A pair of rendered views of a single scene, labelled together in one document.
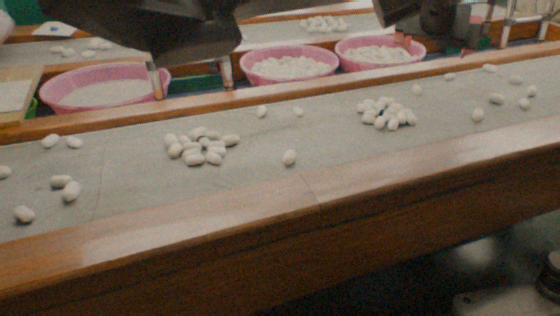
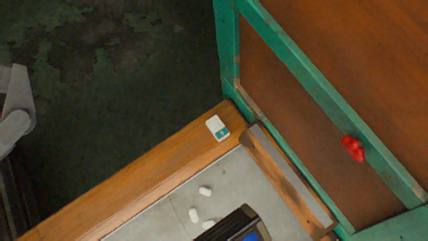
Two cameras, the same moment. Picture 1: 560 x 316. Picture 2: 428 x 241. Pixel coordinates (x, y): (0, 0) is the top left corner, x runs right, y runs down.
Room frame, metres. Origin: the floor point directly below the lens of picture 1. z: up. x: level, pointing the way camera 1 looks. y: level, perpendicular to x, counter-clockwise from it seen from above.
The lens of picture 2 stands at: (0.69, 0.50, 1.85)
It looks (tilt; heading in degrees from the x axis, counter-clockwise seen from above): 70 degrees down; 179
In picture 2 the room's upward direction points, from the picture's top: 10 degrees counter-clockwise
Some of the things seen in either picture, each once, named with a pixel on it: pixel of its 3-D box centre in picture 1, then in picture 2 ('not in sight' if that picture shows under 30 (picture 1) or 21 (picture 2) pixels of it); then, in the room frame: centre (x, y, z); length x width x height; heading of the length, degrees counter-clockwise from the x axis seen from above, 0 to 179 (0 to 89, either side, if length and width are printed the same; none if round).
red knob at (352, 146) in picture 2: not in sight; (354, 147); (0.55, 0.69, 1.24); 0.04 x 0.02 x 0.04; 24
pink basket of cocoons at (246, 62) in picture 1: (290, 76); not in sight; (1.09, 0.14, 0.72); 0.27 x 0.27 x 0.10
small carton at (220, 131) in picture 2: not in sight; (217, 128); (0.32, 0.51, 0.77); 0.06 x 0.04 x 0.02; 24
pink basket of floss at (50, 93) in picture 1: (114, 100); not in sight; (0.91, 0.54, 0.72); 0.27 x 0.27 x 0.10
